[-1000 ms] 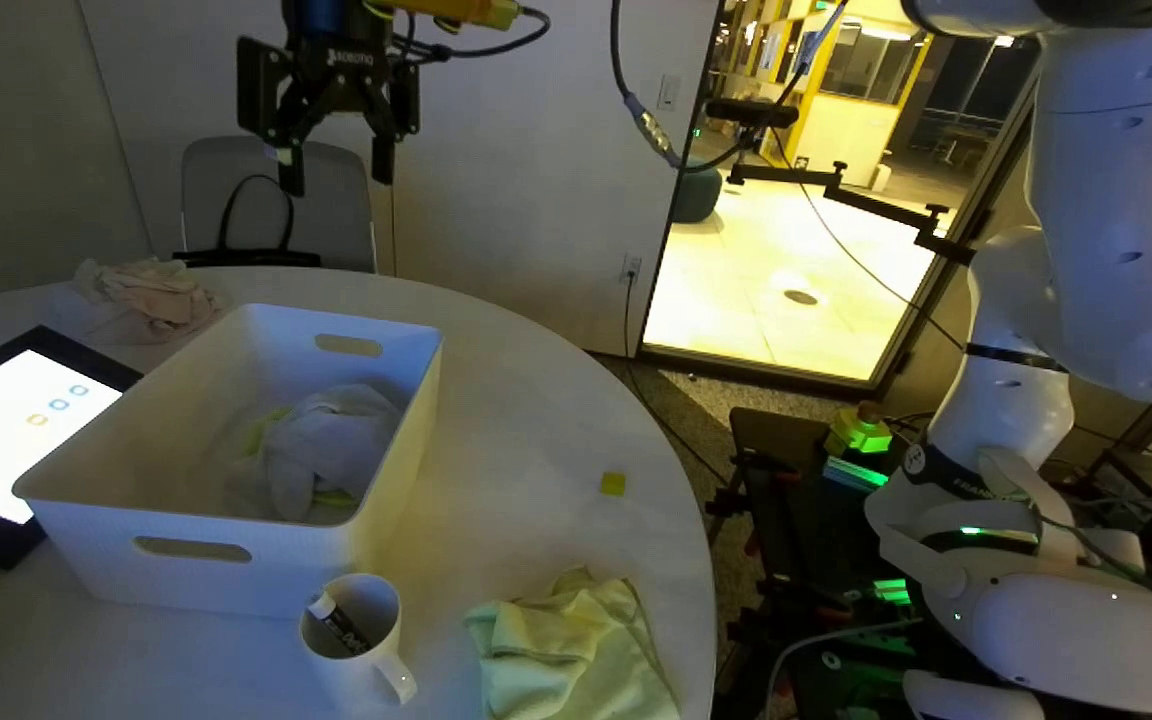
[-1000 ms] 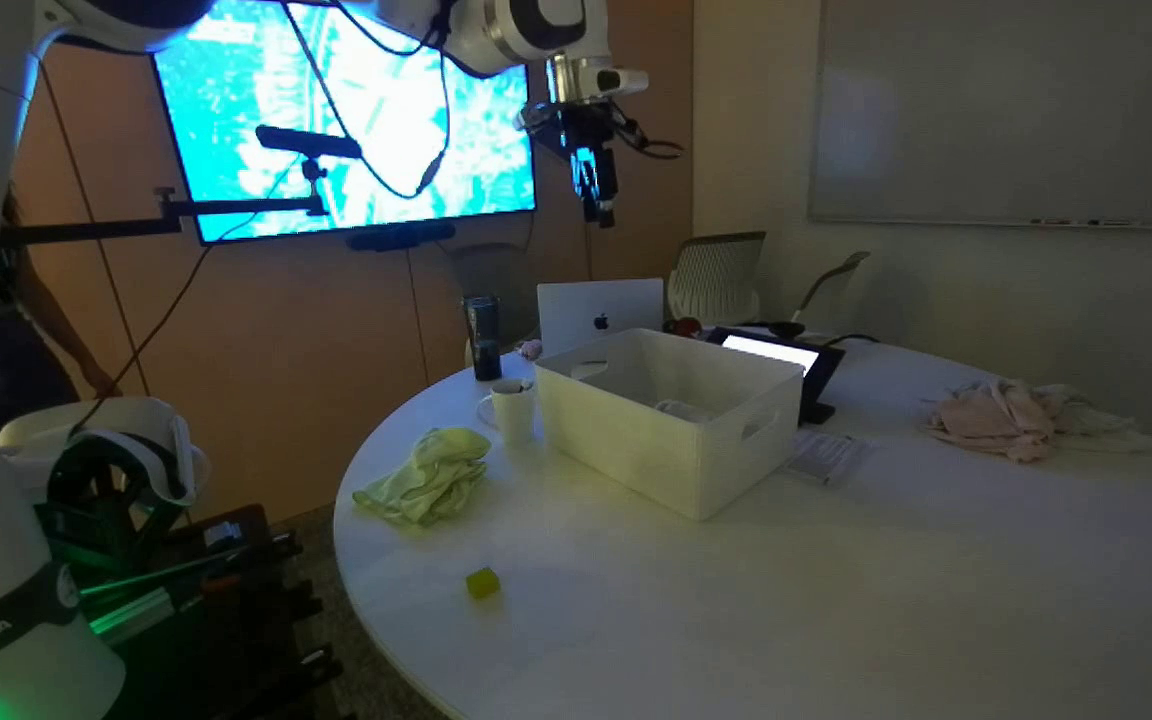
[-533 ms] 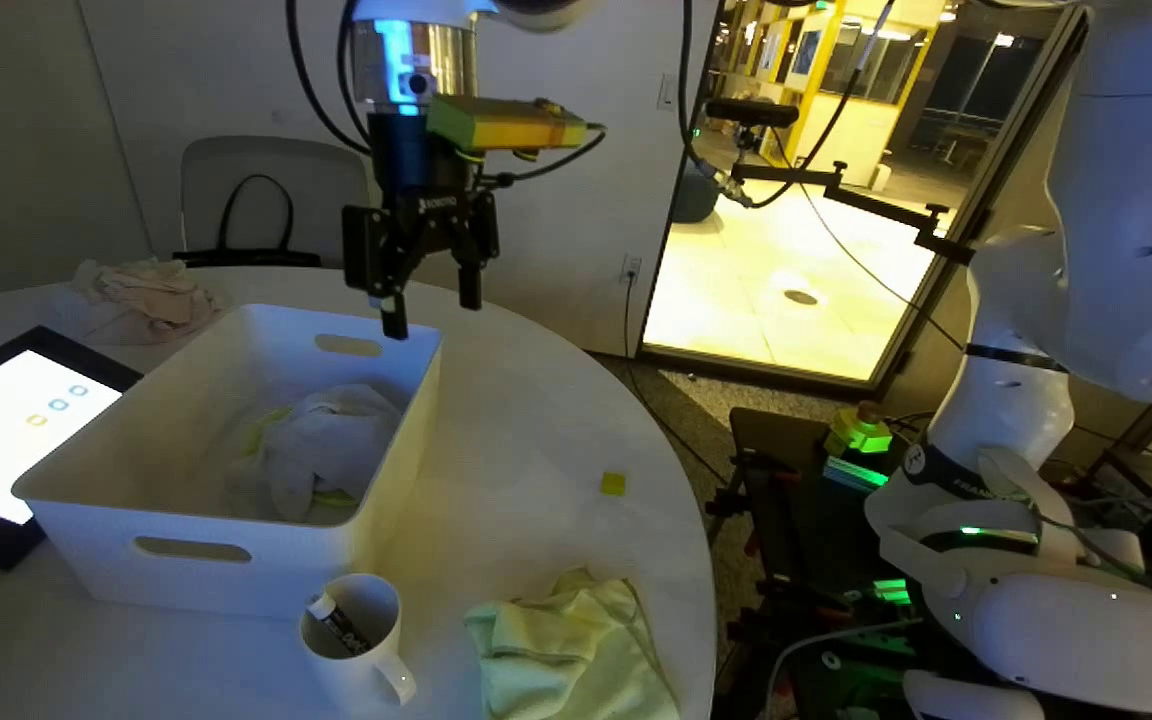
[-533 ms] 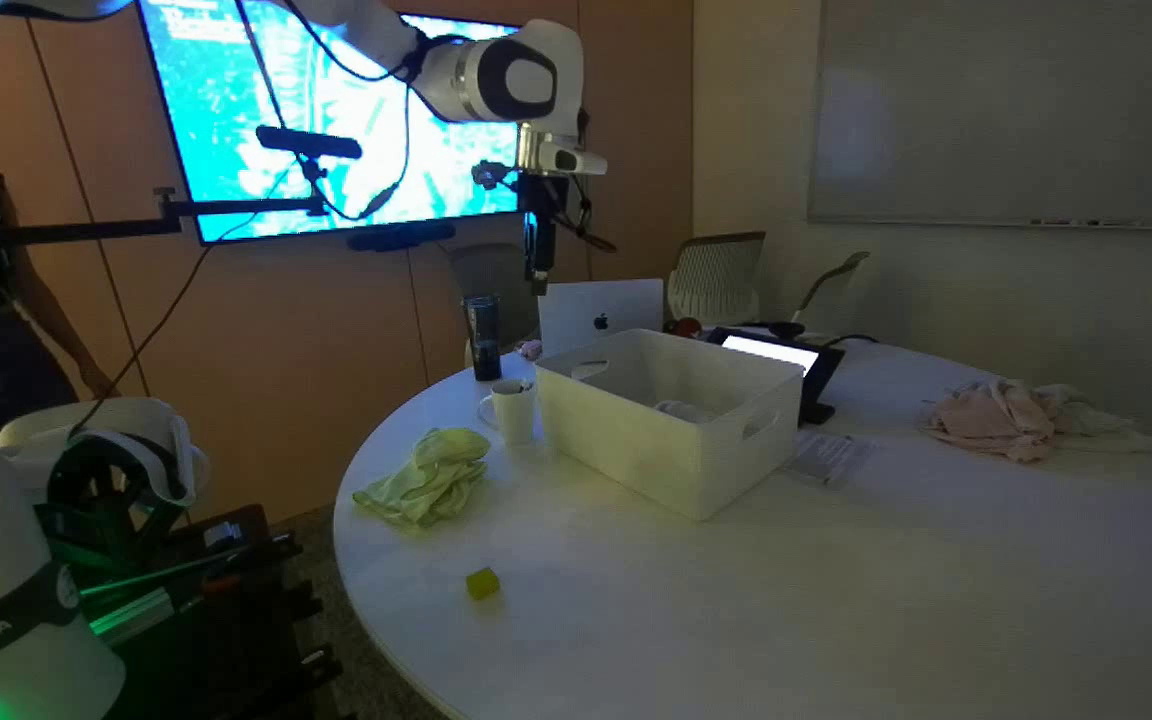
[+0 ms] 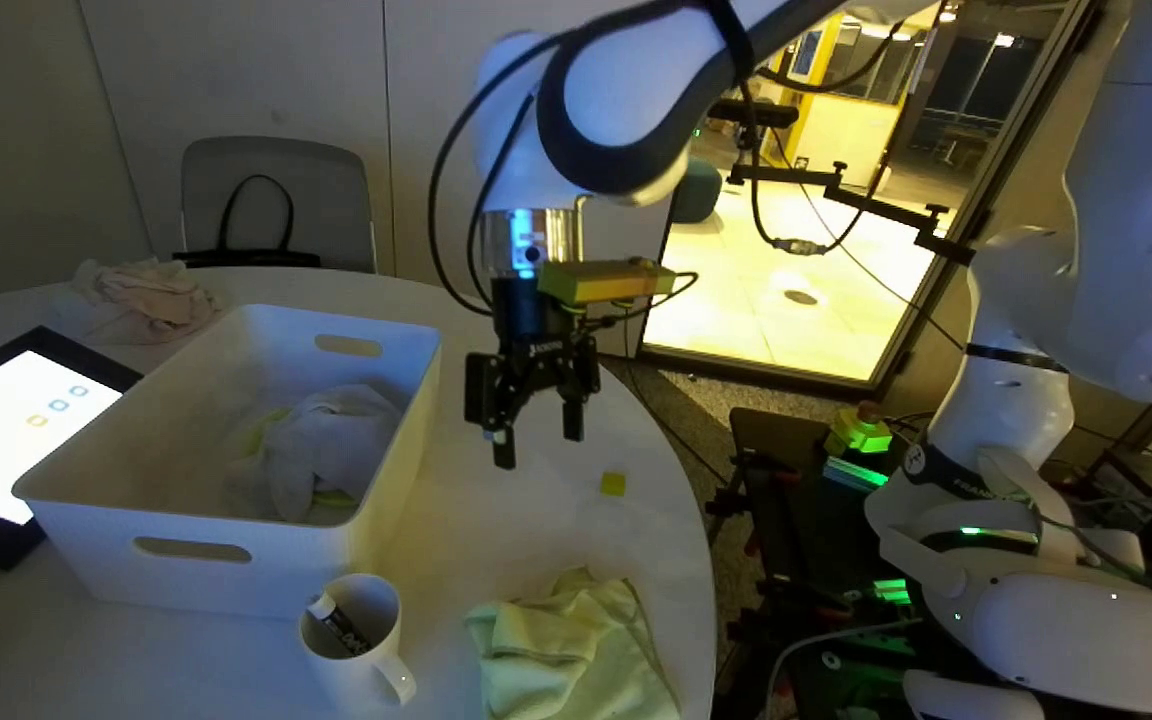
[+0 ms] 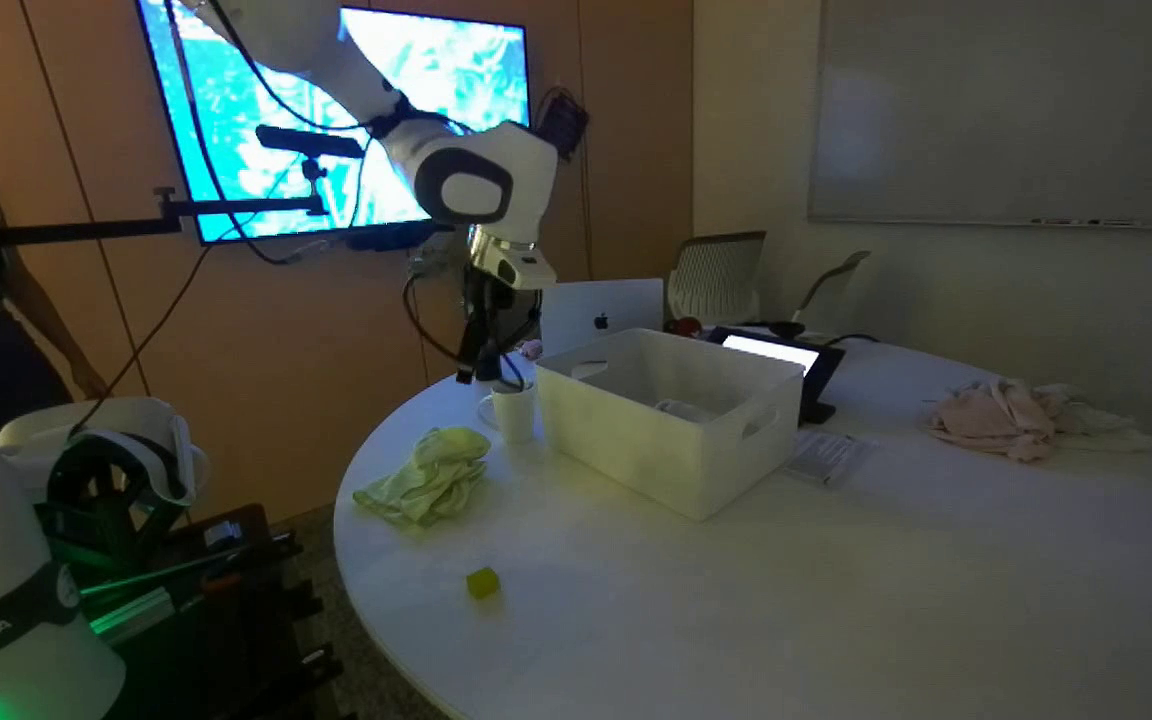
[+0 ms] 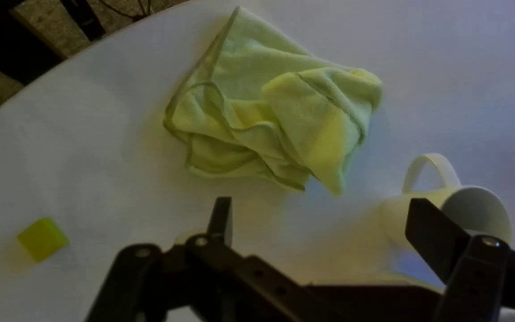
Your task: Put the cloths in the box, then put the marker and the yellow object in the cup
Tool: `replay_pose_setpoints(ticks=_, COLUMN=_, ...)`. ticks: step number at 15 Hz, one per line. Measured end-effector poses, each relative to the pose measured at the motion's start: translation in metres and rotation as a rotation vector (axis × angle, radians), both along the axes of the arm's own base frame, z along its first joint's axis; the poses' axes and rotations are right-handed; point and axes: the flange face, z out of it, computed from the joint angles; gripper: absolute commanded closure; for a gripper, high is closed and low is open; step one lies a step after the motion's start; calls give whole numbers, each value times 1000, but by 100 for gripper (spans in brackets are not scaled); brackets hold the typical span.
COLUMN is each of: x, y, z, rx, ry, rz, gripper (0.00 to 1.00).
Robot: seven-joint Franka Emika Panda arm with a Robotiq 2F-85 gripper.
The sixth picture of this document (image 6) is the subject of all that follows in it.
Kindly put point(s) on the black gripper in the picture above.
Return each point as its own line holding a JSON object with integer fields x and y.
{"x": 497, "y": 305}

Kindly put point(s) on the light green cloth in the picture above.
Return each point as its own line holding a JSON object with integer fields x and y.
{"x": 420, "y": 482}

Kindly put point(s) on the small yellow square block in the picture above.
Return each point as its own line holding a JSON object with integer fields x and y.
{"x": 481, "y": 582}

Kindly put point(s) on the white plastic storage box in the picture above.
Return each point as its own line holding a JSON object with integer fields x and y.
{"x": 680, "y": 443}

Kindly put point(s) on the white ceramic mug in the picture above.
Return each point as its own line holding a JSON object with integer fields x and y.
{"x": 512, "y": 418}

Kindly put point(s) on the white panel with dark logo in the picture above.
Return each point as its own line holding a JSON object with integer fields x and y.
{"x": 598, "y": 312}

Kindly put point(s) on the grey office chair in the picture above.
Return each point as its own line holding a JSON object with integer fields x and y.
{"x": 719, "y": 281}

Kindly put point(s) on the black tablet with lit screen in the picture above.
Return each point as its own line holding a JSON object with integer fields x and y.
{"x": 770, "y": 358}

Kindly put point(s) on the white rounded headset device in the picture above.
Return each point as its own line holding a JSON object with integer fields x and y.
{"x": 148, "y": 424}

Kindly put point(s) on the clear plastic packet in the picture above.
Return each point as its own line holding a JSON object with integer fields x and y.
{"x": 823, "y": 457}

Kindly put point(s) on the black equipment cart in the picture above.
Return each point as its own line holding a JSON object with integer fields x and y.
{"x": 242, "y": 626}

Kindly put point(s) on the pink crumpled cloth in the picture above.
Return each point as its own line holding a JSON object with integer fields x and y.
{"x": 996, "y": 424}

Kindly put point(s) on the pale crumpled cloth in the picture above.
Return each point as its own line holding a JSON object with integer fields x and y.
{"x": 1098, "y": 418}

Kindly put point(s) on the black wall mounted device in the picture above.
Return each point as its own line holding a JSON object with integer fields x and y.
{"x": 561, "y": 117}

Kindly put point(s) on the black stereo camera bar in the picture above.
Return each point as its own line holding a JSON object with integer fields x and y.
{"x": 310, "y": 141}

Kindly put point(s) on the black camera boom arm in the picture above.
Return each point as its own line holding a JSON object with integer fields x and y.
{"x": 137, "y": 220}

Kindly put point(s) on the wall television screen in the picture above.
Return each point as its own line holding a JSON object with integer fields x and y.
{"x": 230, "y": 82}

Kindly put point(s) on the wall whiteboard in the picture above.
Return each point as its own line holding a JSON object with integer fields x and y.
{"x": 1002, "y": 104}

